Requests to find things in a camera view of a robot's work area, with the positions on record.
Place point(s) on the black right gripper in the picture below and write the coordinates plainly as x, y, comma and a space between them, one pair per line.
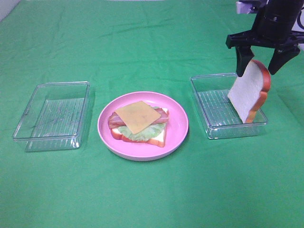
269, 33

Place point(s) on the toy bread slice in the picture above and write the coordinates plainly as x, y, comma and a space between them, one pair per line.
152, 142
249, 92

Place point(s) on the toy lettuce leaf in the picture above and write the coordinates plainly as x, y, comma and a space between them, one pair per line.
155, 132

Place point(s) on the yellow toy cheese slice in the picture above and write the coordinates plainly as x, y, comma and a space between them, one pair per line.
137, 116

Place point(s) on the toy bacon strip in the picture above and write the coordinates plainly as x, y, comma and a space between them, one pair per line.
115, 121

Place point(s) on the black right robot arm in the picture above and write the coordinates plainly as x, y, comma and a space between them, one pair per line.
283, 9

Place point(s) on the right clear plastic tray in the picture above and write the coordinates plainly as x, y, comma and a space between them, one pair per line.
217, 115

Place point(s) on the clear plastic tray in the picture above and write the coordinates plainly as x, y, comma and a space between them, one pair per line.
217, 115
54, 118

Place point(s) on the pink round plate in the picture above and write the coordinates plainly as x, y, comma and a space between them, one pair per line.
177, 127

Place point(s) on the green tablecloth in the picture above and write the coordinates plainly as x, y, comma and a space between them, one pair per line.
125, 46

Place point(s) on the left clear plastic tray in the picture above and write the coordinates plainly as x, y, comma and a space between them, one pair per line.
54, 118

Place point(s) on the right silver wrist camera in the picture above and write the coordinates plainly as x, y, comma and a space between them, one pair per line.
249, 6

